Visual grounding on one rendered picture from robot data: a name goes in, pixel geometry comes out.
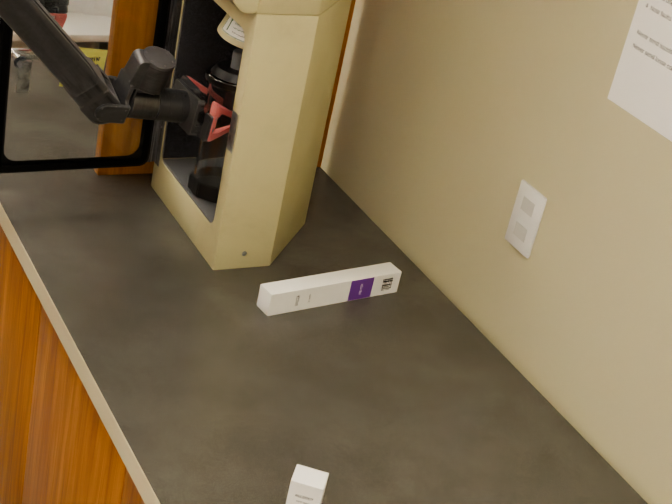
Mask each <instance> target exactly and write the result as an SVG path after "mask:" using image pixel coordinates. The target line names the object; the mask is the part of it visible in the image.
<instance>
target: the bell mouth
mask: <svg viewBox="0 0 672 504"><path fill-rule="evenodd" d="M217 31H218V33H219V35H220V36H221V37H222V38H223V39H224V40H226V41H227V42H229V43H230V44H232V45H234V46H236V47H239V48H241V49H243V47H244V31H243V28H242V27H241V26H240V25H239V24H238V23H237V22H236V21H235V20H234V19H233V18H232V17H230V16H229V15H228V14H226V15H225V17H224V18H223V20H222V21H221V23H220V24H219V26H218V28H217Z"/></svg>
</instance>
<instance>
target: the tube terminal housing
mask: <svg viewBox="0 0 672 504"><path fill-rule="evenodd" d="M213 1H214V2H216V3H217V4H218V5H219V6H220V7H221V8H222V9H223V10H224V11H225V12H226V13H227V14H228V15H229V16H230V17H232V18H233V19H234V20H235V21H236V22H237V23H238V24H239V25H240V26H241V27H242V28H243V31H244V47H243V53H242V58H241V64H240V70H239V76H238V82H237V88H236V94H235V99H234V105H233V110H234V111H235V112H236V113H237V114H238V115H239V116H238V122H237V127H236V133H235V139H234V145H233V150H232V154H231V152H230V151H229V150H228V149H227V148H226V152H225V158H224V164H223V170H222V176H221V182H220V187H219V193H218V199H217V205H216V211H215V217H214V220H213V222H212V223H210V222H209V221H208V220H207V218H206V217H205V216H204V215H203V213H202V212H201V211H200V209H199V208H198V207H197V206H196V204H195V203H194V202H193V200H192V199H191V198H190V196H189V195H188V194H187V193H186V191H185V190H184V189H183V187H182V186H181V185H180V184H179V182H178V181H177V180H176V178H175V177H174V176H173V175H172V173H171V172H170V171H169V169H168V168H167V167H166V165H165V164H164V162H163V159H175V158H163V157H162V150H163V143H164V136H165V129H166V121H165V125H164V132H163V139H162V146H161V153H160V160H159V167H158V166H157V165H156V163H155V162H154V167H153V174H152V181H151V186H152V188H153V189H154V191H155V192H156V193H157V195H158V196H159V197H160V199H161V200H162V201H163V203H164V204H165V206H166V207H167V208H168V210H169V211H170V212H171V214H172V215H173V216H174V218H175V219H176V221H177V222H178V223H179V225H180V226H181V227H182V229H183V230H184V231H185V233H186V234H187V235H188V237H189V238H190V240H191V241H192V242H193V244H194V245H195V246H196V248H197V249H198V250H199V252H200V253H201V255H202V256H203V257H204V259H205V260H206V261H207V263H208V264H209V265H210V267H211V268H212V269H213V270H222V269H235V268H247V267H260V266H270V264H271V263H272V262H273V261H274V260H275V258H276V257H277V256H278V255H279V254H280V252H281V251H282V250H283V249H284V248H285V246H286V245H287V244H288V243H289V242H290V241H291V239H292V238H293V237H294V236H295V235H296V233H297V232H298V231H299V230H300V229H301V227H302V226H303V225H304V224H305V220H306V216H307V211H308V206H309V201H310V197H311V192H312V187H313V182H314V177H315V173H316V168H317V163H318V158H319V154H320V149H321V144H322V139H323V135H324V130H325V125H326V120H327V115H328V111H329V106H330V101H331V96H332V92H333V87H334V82H335V77H336V72H337V68H338V63H339V58H340V53H341V49H342V44H343V39H344V34H345V30H346V25H347V20H348V15H349V10H350V6H351V1H352V0H259V3H258V9H257V12H255V14H250V13H243V12H241V11H240V10H239V9H237V8H236V7H235V6H234V5H233V4H232V3H231V2H230V1H229V0H213Z"/></svg>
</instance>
